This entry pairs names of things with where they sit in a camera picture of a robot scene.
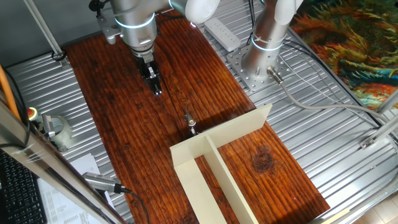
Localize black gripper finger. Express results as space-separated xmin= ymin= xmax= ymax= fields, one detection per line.
xmin=143 ymin=76 xmax=155 ymax=94
xmin=148 ymin=67 xmax=163 ymax=96

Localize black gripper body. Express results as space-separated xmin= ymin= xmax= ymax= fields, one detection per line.
xmin=136 ymin=55 xmax=159 ymax=81

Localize wood grain board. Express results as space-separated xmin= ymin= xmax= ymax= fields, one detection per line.
xmin=64 ymin=9 xmax=331 ymax=224

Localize white power strip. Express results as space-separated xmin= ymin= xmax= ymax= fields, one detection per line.
xmin=203 ymin=17 xmax=242 ymax=52

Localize cream partition board stand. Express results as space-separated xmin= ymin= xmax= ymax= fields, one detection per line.
xmin=169 ymin=103 xmax=273 ymax=224

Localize red emergency stop button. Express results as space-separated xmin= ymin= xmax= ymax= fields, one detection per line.
xmin=26 ymin=106 xmax=43 ymax=124

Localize orange tube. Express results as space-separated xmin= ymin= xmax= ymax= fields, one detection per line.
xmin=0 ymin=64 xmax=21 ymax=122

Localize white printed paper sheets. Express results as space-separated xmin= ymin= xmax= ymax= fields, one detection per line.
xmin=37 ymin=152 xmax=116 ymax=224

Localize black keyboard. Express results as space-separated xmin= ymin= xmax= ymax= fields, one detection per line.
xmin=0 ymin=149 xmax=48 ymax=224

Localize colourful painted cloth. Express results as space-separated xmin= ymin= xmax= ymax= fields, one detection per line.
xmin=290 ymin=0 xmax=398 ymax=111

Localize yellow tape strip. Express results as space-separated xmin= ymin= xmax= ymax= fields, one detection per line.
xmin=320 ymin=207 xmax=351 ymax=224

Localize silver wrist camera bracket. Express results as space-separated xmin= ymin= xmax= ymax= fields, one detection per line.
xmin=88 ymin=0 xmax=123 ymax=45

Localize black cable ring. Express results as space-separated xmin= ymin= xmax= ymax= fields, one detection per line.
xmin=51 ymin=49 xmax=67 ymax=62

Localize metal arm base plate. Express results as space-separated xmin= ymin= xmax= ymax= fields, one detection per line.
xmin=226 ymin=45 xmax=293 ymax=92

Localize grey cylinder mount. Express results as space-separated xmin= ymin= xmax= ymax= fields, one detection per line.
xmin=40 ymin=114 xmax=75 ymax=152

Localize slanted aluminium post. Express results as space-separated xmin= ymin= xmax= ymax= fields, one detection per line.
xmin=23 ymin=0 xmax=71 ymax=68

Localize silver camera device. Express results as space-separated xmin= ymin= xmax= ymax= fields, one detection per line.
xmin=82 ymin=172 xmax=125 ymax=194

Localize black camera cable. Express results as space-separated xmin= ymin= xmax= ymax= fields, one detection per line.
xmin=119 ymin=186 xmax=150 ymax=224

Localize aluminium frame beam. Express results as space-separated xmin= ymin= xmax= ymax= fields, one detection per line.
xmin=0 ymin=90 xmax=128 ymax=224

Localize thick grey cable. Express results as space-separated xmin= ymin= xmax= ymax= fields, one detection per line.
xmin=266 ymin=66 xmax=389 ymax=124

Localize aluminium profile strut with bracket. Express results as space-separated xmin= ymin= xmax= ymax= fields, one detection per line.
xmin=359 ymin=114 xmax=398 ymax=149

